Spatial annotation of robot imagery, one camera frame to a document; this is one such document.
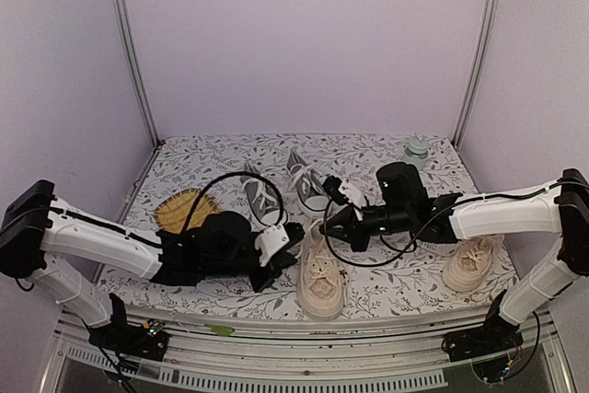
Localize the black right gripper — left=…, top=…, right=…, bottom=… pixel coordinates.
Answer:
left=320, top=204, right=413, bottom=252

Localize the grey sneaker with white laces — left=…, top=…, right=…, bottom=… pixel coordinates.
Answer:
left=240, top=176, right=289, bottom=230

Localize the beige sneaker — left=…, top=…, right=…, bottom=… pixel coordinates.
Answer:
left=442, top=234, right=504, bottom=293
left=296, top=219, right=347, bottom=321

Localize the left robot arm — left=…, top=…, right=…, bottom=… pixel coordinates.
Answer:
left=1, top=179, right=304, bottom=351

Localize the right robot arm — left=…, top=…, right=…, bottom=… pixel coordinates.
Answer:
left=321, top=162, right=588, bottom=353

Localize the yellow bamboo fan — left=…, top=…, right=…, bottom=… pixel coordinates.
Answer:
left=155, top=188, right=221, bottom=234

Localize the floral patterned table mat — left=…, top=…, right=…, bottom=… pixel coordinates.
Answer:
left=97, top=134, right=517, bottom=320

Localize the green tape piece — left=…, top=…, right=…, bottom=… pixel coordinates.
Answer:
left=206, top=324, right=235, bottom=337

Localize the black right camera cable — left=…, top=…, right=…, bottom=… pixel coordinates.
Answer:
left=323, top=199, right=456, bottom=269

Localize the black camera cable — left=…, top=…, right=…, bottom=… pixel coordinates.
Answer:
left=179, top=171, right=284, bottom=233
left=323, top=199, right=456, bottom=269

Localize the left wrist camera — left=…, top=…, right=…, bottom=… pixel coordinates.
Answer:
left=254, top=222, right=305, bottom=267

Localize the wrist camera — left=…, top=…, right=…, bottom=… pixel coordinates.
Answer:
left=254, top=222, right=305, bottom=267
left=322, top=175, right=363, bottom=209

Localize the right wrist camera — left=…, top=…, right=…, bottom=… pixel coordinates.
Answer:
left=322, top=175, right=363, bottom=209

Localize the black left camera cable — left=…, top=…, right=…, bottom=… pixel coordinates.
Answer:
left=179, top=171, right=284, bottom=233

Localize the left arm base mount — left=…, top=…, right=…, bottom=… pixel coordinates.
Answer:
left=88, top=294, right=169, bottom=362

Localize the aluminium front rail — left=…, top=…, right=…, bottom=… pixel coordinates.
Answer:
left=39, top=305, right=576, bottom=393

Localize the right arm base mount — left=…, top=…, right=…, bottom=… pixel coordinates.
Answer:
left=441, top=290, right=524, bottom=362

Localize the left aluminium frame post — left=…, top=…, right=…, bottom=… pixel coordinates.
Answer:
left=112, top=0, right=160, bottom=147

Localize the aluminium frame post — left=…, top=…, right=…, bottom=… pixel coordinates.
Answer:
left=452, top=0, right=499, bottom=151
left=112, top=0, right=160, bottom=147

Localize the right aluminium frame post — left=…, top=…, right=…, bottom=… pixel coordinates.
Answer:
left=452, top=0, right=499, bottom=151

